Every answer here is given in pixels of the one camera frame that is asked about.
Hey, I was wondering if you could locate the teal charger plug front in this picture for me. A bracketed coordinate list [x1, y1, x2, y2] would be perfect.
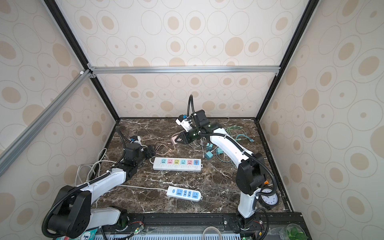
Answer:
[204, 152, 214, 160]

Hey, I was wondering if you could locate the diagonal aluminium rail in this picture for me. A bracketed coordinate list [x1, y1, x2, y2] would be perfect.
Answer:
[1, 70, 91, 175]

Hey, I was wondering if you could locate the teal charger plug right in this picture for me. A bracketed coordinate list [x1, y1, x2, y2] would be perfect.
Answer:
[216, 147, 224, 155]

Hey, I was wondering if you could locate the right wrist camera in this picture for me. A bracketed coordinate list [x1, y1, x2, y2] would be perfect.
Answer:
[176, 115, 196, 132]

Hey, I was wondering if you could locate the horizontal aluminium rail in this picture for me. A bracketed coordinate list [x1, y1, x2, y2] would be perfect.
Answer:
[90, 66, 280, 74]

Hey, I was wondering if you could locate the green snack packet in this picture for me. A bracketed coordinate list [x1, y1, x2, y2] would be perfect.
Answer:
[56, 228, 98, 240]

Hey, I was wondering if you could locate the pink usb cable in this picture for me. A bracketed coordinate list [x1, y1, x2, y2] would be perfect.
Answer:
[149, 138, 178, 165]

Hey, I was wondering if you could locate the teal charger plug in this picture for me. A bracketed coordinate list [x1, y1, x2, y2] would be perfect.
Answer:
[204, 152, 214, 160]
[206, 143, 213, 152]
[216, 147, 224, 155]

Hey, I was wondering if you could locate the short white blue power strip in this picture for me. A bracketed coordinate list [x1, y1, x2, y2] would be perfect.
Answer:
[167, 186, 203, 202]

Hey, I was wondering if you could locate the teal charger plug near pink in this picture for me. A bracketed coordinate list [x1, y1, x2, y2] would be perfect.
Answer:
[206, 143, 213, 152]

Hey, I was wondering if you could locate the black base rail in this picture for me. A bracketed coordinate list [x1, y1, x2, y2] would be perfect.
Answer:
[53, 211, 313, 240]

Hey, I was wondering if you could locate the teal usb cable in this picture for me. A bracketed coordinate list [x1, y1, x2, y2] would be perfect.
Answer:
[235, 133, 255, 144]

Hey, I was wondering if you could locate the long white colourful power strip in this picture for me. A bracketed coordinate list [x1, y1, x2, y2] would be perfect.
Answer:
[153, 157, 203, 172]

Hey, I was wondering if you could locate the white power strip cord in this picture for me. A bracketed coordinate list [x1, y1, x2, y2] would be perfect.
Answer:
[74, 148, 169, 193]

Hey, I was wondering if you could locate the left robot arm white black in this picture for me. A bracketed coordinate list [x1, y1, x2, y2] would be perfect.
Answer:
[42, 129, 156, 239]

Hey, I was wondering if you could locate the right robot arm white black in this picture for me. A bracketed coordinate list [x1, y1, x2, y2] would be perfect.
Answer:
[176, 95, 278, 219]

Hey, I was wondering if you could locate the black round clock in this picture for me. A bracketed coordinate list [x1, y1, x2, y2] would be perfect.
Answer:
[259, 193, 280, 210]

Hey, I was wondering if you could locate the clear cup with green leaves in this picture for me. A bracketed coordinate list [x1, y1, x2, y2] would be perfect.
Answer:
[280, 224, 309, 240]

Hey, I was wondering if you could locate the green usb cable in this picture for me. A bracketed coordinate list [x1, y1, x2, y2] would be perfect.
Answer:
[224, 125, 244, 141]

